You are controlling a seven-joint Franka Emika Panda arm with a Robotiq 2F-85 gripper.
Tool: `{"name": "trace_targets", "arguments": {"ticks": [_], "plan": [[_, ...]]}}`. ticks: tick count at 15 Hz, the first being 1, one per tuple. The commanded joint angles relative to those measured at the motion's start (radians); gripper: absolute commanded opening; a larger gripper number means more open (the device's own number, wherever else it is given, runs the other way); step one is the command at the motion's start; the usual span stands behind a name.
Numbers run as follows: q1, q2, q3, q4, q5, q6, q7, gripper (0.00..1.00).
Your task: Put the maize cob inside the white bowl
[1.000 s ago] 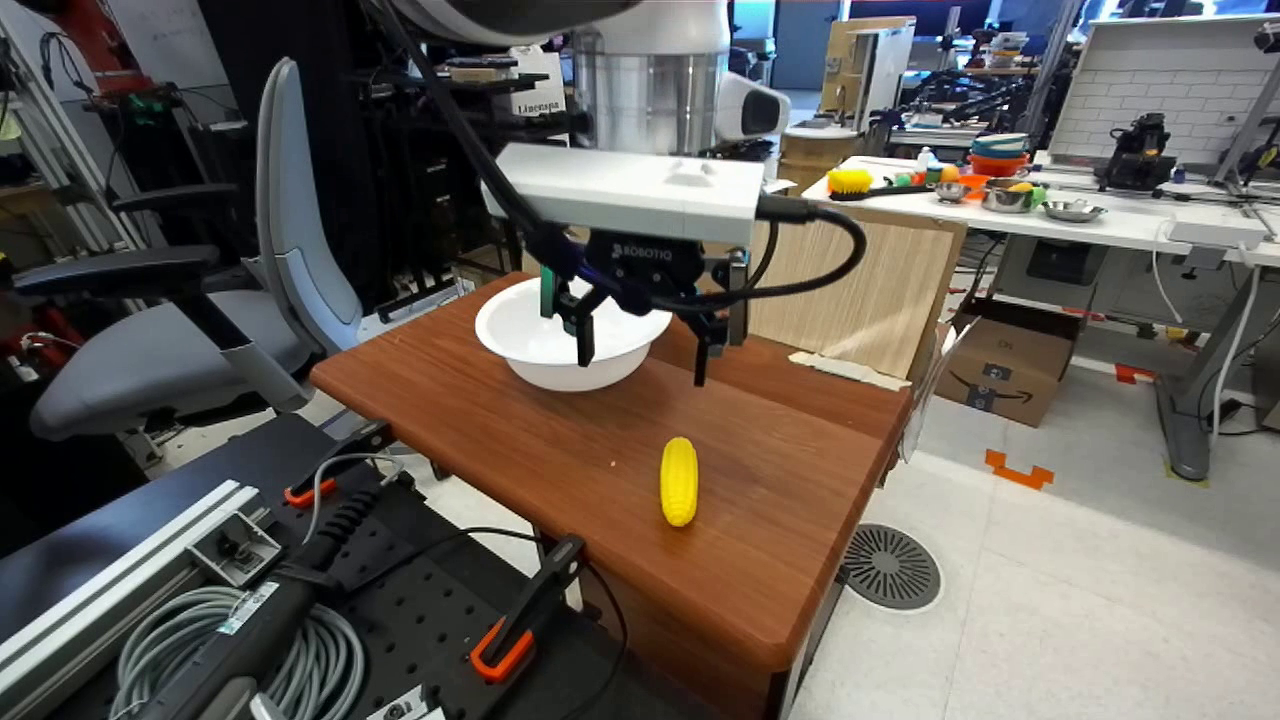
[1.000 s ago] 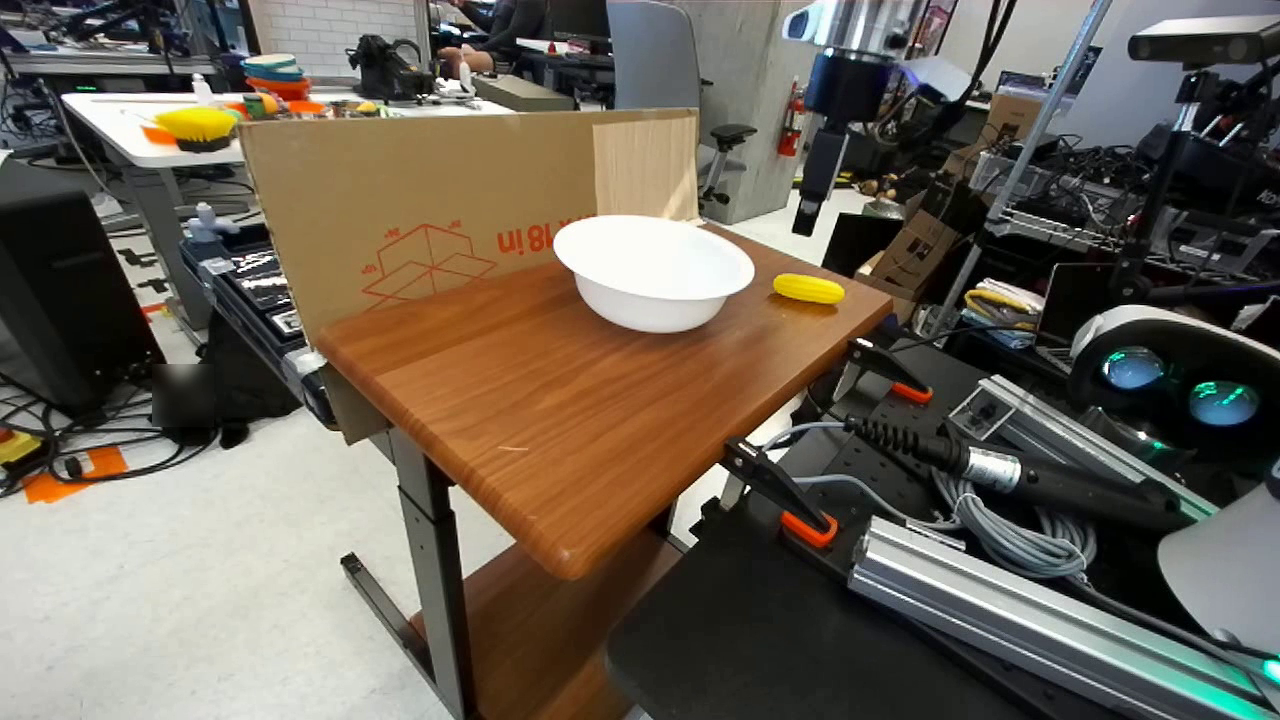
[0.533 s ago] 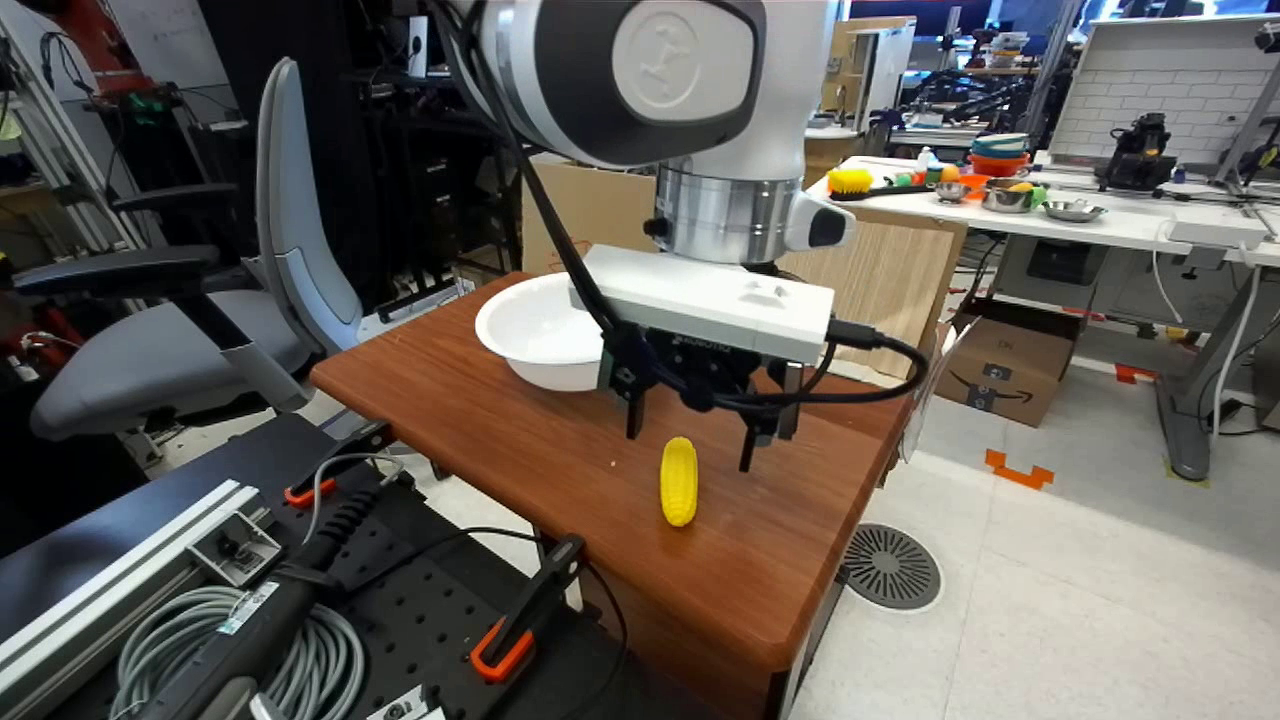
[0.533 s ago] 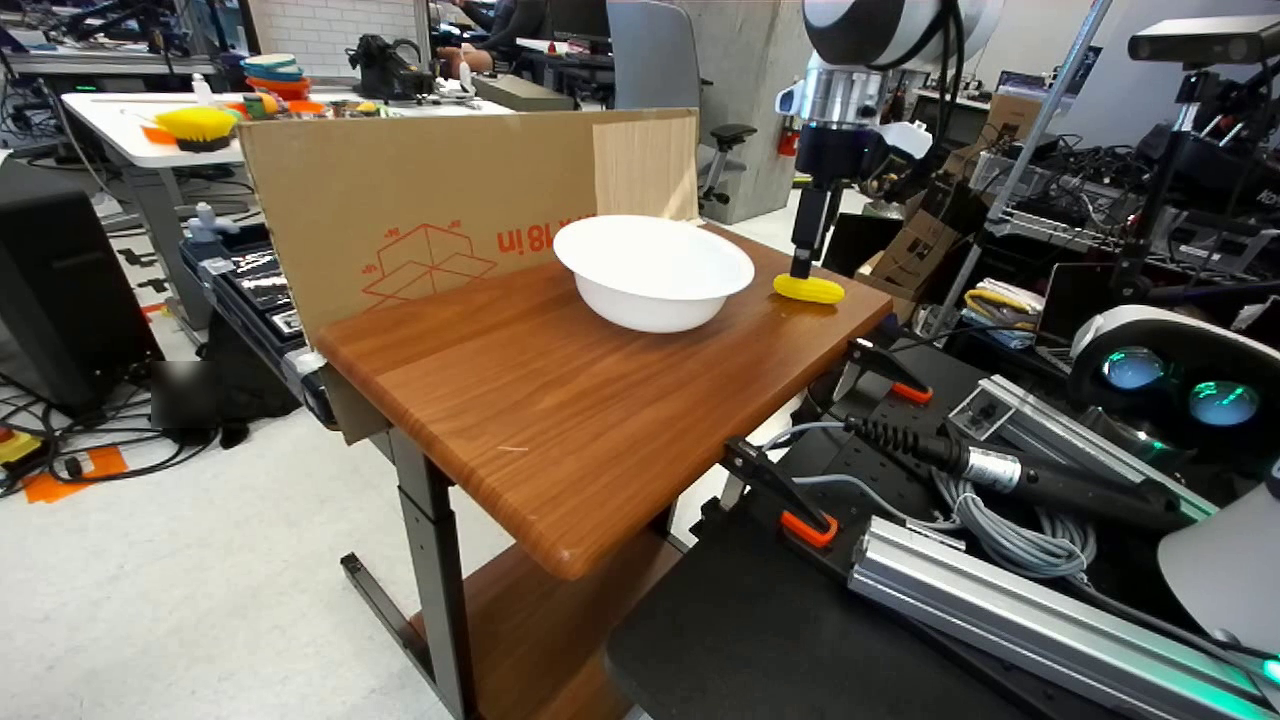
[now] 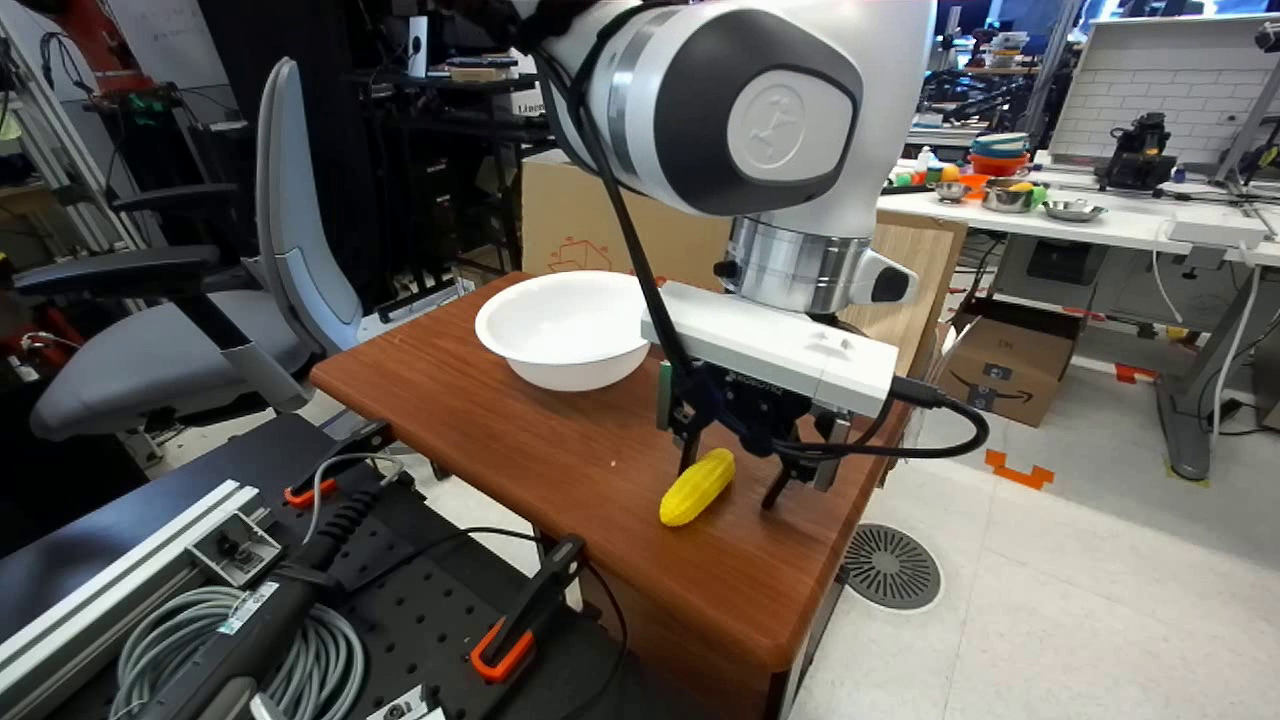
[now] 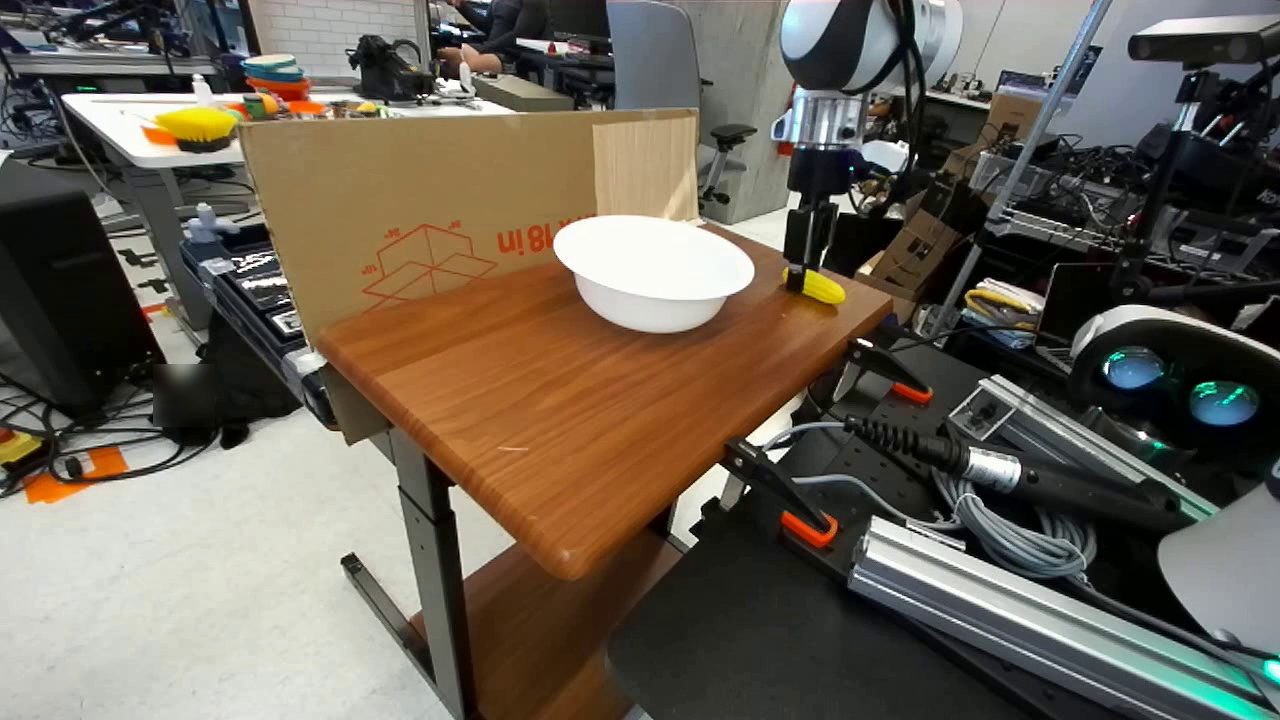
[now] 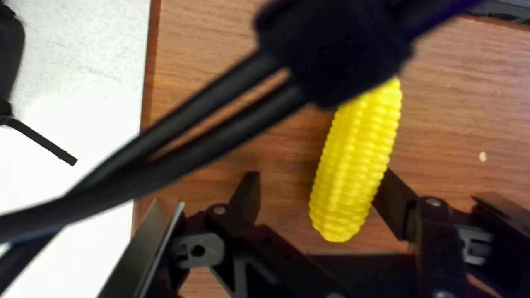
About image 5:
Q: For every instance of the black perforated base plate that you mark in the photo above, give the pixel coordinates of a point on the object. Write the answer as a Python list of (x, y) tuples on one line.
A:
[(400, 603)]

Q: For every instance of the grey office chair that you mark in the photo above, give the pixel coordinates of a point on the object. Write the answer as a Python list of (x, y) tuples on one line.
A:
[(173, 321)]

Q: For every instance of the black desktop device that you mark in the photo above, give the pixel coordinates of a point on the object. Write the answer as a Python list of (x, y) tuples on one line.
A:
[(1139, 154)]

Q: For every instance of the orange floor tape marker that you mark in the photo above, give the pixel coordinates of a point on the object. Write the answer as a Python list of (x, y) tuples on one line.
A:
[(1022, 469)]

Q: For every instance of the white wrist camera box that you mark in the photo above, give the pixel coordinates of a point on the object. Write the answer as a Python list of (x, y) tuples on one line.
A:
[(783, 346)]

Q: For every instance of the cardboard shipping box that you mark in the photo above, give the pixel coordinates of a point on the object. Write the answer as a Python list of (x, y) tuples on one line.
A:
[(1004, 360)]

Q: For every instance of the yellow maize cob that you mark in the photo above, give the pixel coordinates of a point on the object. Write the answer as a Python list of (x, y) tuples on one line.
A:
[(699, 486)]

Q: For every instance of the white pegboard panel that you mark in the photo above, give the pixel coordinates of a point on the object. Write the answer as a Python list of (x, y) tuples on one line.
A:
[(1166, 83)]

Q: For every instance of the orange black bar clamp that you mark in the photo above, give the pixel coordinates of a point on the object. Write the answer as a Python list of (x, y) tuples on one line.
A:
[(516, 626), (321, 491)]

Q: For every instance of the aluminium rail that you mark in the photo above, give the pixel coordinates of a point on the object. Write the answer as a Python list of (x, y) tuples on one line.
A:
[(113, 572)]

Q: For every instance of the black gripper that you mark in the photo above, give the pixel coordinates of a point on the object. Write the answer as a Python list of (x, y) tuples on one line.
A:
[(745, 402)]

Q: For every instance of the cardboard box orange print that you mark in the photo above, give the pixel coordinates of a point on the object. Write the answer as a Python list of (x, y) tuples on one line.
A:
[(604, 233)]

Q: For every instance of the stacked colourful bowls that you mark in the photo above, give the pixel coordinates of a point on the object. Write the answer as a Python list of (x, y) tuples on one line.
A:
[(1002, 150)]

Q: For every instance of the round floor drain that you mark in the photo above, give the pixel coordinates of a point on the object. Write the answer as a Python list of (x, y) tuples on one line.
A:
[(890, 567)]

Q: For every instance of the aluminium frame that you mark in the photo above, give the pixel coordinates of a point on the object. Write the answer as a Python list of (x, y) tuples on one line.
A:
[(61, 147)]

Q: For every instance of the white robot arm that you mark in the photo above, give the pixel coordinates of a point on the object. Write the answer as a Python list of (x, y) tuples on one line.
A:
[(745, 120)]

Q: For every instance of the small metal bowl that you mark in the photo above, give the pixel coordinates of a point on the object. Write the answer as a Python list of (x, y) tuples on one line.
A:
[(1075, 206)]

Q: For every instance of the white bowl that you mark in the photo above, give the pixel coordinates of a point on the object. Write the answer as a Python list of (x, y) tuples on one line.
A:
[(565, 328)]

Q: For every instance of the white work table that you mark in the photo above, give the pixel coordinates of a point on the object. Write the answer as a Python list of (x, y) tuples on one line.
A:
[(1132, 226)]

